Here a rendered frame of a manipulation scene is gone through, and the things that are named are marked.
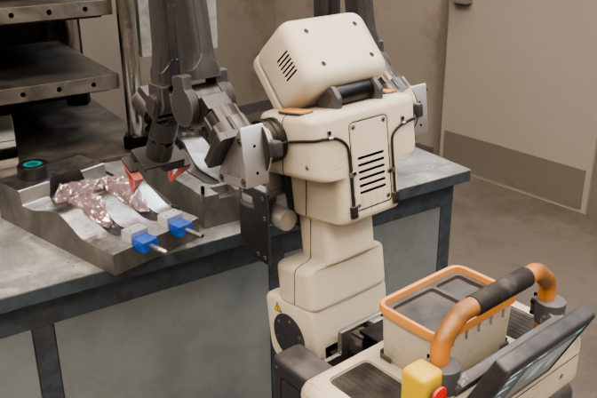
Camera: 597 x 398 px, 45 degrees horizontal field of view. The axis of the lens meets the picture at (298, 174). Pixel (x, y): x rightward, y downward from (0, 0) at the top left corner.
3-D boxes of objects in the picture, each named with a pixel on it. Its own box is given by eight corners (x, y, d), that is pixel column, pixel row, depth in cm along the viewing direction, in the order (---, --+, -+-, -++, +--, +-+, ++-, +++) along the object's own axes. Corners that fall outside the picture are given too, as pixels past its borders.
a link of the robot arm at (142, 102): (155, 101, 145) (192, 94, 150) (129, 67, 150) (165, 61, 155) (147, 146, 153) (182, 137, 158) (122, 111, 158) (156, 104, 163)
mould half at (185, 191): (290, 206, 201) (289, 161, 196) (204, 229, 188) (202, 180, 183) (209, 155, 241) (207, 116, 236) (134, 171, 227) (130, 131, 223)
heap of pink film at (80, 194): (157, 208, 186) (155, 179, 184) (99, 231, 174) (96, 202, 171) (97, 184, 202) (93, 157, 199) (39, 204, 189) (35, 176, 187)
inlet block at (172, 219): (210, 242, 174) (209, 222, 173) (195, 250, 171) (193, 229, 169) (174, 227, 182) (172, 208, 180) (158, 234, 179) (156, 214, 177)
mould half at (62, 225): (200, 236, 184) (197, 196, 180) (115, 276, 165) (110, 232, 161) (83, 189, 214) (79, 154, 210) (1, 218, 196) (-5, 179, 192)
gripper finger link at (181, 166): (144, 175, 168) (150, 146, 162) (171, 168, 172) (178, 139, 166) (158, 195, 164) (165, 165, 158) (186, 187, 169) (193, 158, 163)
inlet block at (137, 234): (176, 259, 167) (174, 238, 165) (159, 267, 163) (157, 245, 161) (139, 242, 175) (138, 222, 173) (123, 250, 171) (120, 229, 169)
